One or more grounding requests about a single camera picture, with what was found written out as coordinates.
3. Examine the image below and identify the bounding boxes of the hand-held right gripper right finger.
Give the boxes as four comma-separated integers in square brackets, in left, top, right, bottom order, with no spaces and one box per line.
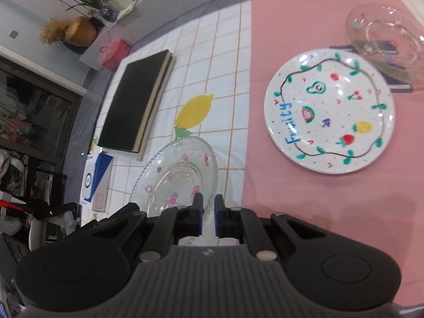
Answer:
[214,195,332,262]

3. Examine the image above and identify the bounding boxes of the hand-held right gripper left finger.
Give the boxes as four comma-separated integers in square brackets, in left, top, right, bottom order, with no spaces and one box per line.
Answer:
[71,192,204,262]

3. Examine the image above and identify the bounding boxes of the clear glass plate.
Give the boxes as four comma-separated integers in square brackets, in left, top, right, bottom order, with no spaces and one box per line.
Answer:
[345,3,424,85]
[129,136,218,221]

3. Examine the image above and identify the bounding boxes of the white fruit-painted plate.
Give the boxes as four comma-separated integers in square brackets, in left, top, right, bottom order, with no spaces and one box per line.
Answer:
[264,49,395,174]

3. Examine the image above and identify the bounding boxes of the pink table mat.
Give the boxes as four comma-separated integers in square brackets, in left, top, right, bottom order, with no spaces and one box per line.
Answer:
[242,0,424,308]

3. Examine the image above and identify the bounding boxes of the thin dark book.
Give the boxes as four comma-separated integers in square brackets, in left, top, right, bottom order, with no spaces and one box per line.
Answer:
[99,53,175,162]

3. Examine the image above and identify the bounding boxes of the white and blue box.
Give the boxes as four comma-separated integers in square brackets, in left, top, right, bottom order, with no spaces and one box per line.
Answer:
[81,154,114,213]

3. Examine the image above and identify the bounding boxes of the lemon print checked tablecloth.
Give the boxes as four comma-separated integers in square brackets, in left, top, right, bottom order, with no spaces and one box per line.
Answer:
[78,0,424,236]

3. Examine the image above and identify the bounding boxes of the dark glass door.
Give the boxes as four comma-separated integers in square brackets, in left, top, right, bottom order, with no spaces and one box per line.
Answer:
[0,55,87,164]

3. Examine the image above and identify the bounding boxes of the loose papers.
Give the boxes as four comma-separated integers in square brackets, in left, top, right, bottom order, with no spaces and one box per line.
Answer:
[114,0,137,20]

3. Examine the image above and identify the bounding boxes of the gold round vase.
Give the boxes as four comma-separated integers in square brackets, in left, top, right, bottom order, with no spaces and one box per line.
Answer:
[64,16,97,47]

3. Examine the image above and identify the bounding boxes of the blue glass vase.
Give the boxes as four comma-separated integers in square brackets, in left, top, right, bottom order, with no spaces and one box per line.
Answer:
[99,6,120,22]

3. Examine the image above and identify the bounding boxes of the dried yellow flowers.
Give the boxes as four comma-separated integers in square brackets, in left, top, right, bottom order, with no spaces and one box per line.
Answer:
[40,19,68,44]

